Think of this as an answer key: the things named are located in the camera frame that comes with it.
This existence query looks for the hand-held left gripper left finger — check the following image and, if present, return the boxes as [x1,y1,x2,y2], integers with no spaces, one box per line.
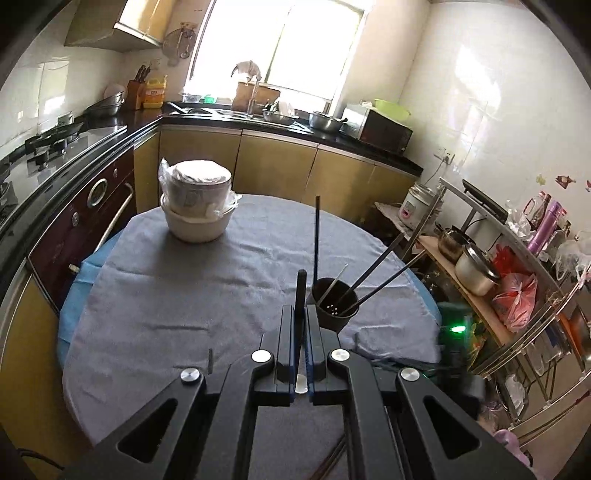
[60,305,297,480]

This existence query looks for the white rice cooker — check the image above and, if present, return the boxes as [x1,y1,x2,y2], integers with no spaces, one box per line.
[398,181,439,230]

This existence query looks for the silver microwave oven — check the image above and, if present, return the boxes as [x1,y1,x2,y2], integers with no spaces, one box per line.
[342,104,414,156]

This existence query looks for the dark red built-in oven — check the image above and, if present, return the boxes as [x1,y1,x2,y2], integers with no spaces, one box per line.
[28,148,137,315]

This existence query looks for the shallow steel basin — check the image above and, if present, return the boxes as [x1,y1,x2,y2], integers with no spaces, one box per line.
[262,108,301,126]

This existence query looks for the green plastic basin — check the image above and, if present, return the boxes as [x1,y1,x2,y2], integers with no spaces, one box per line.
[374,98,411,121]

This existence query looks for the stacked metal basins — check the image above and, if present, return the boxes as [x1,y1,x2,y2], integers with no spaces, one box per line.
[85,83,126,118]

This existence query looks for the red plastic bag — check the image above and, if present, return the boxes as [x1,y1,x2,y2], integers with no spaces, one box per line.
[489,244,539,333]

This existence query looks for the kitchen window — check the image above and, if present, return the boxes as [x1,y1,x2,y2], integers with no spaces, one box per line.
[185,0,375,104]

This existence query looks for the large lidded steel pot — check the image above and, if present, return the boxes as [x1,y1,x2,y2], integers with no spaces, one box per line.
[455,242,502,297]

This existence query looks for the brown wooden board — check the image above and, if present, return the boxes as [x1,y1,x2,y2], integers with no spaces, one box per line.
[231,80,280,112]

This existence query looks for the bunch of dark chopsticks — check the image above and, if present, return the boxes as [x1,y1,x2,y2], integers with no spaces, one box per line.
[314,196,428,315]

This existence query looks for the yellow oil bottle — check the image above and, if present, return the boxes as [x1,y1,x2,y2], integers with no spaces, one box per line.
[142,76,169,110]

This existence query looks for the small steel pot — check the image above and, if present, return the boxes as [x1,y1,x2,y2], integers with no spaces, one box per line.
[436,226,467,262]

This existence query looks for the wooden shelf board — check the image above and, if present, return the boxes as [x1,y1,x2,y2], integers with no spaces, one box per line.
[374,203,522,347]

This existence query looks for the steel cooking pot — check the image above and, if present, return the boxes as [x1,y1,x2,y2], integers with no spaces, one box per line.
[308,111,347,132]

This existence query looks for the grey rag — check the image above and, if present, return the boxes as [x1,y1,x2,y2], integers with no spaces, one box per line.
[231,60,263,82]

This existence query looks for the grey tablecloth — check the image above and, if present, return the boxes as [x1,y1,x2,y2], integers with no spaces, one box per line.
[62,194,441,480]

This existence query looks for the yellow wall cabinet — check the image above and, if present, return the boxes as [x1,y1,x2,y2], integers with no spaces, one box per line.
[64,0,178,52]

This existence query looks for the hanging round strainer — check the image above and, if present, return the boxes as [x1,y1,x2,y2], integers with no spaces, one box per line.
[163,23,195,68]

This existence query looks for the plastic-wrapped bowl stack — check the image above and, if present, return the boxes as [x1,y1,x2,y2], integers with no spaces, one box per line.
[158,158,243,217]

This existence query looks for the black flat device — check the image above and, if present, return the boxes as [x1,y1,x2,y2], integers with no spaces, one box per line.
[462,179,509,220]

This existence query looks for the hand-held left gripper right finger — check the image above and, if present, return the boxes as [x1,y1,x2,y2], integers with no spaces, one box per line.
[305,305,537,480]

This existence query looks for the large white bowl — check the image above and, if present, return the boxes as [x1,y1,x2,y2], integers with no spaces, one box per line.
[161,194,238,244]

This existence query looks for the steel sink faucet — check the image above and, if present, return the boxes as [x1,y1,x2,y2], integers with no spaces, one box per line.
[247,76,262,118]

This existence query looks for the black utensil holder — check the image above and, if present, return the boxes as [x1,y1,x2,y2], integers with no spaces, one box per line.
[307,277,360,333]

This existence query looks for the metal storage rack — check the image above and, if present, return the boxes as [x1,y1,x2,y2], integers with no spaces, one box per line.
[369,178,591,444]

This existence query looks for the black cable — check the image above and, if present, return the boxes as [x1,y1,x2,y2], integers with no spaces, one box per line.
[18,448,65,472]

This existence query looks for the wooden knife block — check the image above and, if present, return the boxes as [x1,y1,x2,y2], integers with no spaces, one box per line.
[127,66,151,110]

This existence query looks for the black kitchen countertop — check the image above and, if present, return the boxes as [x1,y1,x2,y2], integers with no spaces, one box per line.
[0,99,424,259]

